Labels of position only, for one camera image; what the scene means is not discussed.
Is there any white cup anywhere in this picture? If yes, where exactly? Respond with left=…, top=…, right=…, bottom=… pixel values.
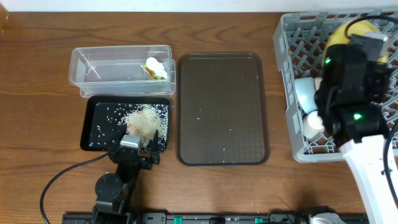
left=303, top=111, right=325, bottom=139

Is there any white tissue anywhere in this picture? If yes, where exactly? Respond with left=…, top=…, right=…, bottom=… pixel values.
left=146, top=57, right=169, bottom=79

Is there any clear plastic bin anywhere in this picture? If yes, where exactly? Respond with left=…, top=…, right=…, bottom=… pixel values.
left=69, top=45, right=177, bottom=98

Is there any left black cable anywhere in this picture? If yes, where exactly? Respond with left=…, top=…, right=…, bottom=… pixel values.
left=39, top=151, right=110, bottom=224

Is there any green snack wrapper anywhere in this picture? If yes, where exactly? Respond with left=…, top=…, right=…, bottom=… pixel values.
left=140, top=64, right=169, bottom=80

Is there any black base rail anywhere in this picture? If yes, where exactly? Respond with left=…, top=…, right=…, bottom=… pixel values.
left=62, top=213, right=369, bottom=224

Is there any blue bowl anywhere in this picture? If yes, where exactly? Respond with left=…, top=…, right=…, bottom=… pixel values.
left=295, top=77, right=318, bottom=114

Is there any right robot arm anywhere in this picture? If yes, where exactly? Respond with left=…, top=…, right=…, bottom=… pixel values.
left=315, top=44, right=397, bottom=223

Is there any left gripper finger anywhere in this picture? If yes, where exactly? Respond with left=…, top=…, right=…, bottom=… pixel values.
left=111, top=126, right=127, bottom=152
left=150, top=129, right=159, bottom=156

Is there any pink bowl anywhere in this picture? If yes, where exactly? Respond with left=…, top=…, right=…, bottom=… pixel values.
left=314, top=77, right=323, bottom=91

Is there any black waste tray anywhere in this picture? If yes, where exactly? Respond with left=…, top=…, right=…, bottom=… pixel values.
left=80, top=96, right=170, bottom=152

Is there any right black cable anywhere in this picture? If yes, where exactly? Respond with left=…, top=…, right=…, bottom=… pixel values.
left=344, top=14, right=398, bottom=209

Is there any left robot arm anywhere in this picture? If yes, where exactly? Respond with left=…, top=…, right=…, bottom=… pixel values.
left=90, top=130, right=160, bottom=224

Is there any black cable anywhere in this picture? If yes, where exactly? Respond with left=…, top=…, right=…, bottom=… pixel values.
left=39, top=151, right=110, bottom=224
left=344, top=14, right=398, bottom=209

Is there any food scraps pile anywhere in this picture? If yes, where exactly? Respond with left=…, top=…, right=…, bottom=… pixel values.
left=88, top=102, right=169, bottom=152

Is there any yellow plate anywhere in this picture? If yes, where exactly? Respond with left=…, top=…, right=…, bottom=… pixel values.
left=323, top=21, right=388, bottom=73

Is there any dark brown serving tray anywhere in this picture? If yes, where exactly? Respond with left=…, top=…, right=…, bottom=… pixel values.
left=176, top=52, right=271, bottom=167

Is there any grey dishwasher rack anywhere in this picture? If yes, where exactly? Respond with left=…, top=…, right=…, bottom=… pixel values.
left=273, top=8, right=397, bottom=163

